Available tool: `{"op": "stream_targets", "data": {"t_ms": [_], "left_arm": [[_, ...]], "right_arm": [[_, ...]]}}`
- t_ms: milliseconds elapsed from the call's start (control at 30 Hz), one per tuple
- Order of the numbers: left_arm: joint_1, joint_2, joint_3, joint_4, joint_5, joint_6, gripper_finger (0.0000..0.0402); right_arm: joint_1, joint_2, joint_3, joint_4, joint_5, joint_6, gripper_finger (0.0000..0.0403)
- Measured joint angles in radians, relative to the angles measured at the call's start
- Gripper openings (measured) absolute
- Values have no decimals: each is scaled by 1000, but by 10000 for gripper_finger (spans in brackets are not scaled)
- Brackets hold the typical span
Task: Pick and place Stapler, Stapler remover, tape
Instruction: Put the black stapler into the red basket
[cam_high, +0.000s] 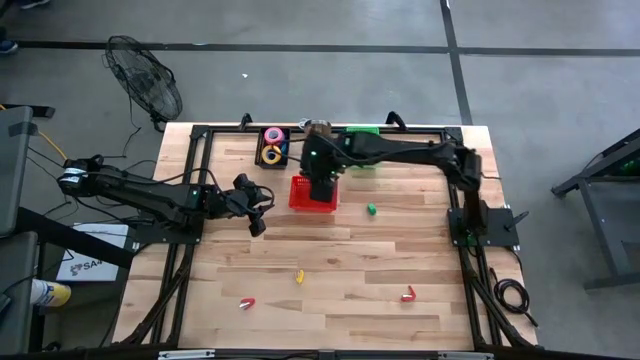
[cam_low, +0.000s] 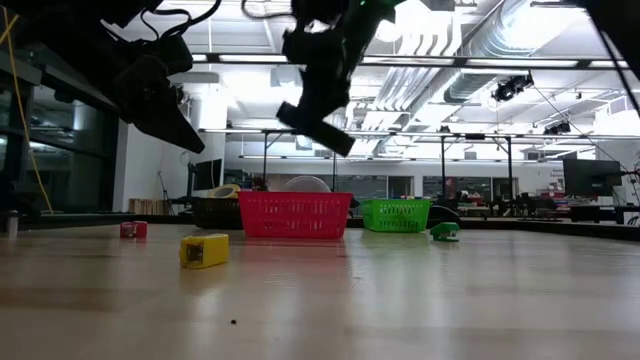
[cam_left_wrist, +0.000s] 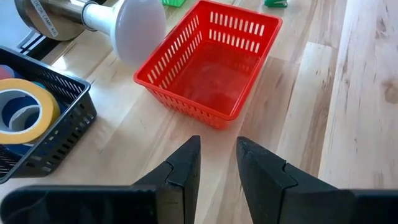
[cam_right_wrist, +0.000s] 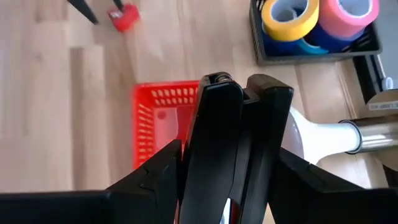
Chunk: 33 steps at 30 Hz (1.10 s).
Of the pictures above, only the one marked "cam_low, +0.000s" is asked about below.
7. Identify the green mini stapler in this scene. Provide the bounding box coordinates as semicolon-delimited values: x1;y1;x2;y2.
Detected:
429;221;461;244

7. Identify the black metal gantry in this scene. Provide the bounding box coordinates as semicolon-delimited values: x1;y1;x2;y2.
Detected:
199;127;516;201

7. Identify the yellow tape roll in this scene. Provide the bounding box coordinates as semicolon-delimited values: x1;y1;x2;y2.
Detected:
208;183;242;200

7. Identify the black plastic bin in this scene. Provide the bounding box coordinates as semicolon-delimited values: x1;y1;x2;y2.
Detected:
192;196;244;231

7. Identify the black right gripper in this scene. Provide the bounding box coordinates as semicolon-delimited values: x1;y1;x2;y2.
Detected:
283;4;396;121

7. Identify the black aluminium frame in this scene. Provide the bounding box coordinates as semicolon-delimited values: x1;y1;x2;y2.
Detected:
19;212;640;242

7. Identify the black computer monitor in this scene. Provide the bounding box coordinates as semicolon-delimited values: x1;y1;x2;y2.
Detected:
562;158;624;198
193;158;222;191

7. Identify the wooden crate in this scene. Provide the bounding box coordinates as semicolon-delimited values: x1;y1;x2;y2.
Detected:
128;198;174;216

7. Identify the yellow cable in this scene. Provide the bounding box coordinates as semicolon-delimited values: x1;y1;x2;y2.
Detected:
0;4;55;215

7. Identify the red plastic basket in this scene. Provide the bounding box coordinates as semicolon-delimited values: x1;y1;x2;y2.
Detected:
237;190;354;240

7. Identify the green plastic basket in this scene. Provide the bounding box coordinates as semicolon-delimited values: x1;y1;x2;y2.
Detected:
359;198;432;234

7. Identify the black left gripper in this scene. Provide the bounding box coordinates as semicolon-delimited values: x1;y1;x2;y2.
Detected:
114;34;206;154

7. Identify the white dome lamp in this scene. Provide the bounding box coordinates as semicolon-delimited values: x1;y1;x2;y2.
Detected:
283;175;333;193

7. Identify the black ceiling spotlight cluster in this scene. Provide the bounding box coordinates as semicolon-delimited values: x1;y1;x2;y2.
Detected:
491;73;535;104

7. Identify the red mini stapler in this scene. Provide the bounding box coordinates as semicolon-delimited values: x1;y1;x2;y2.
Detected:
119;220;149;240

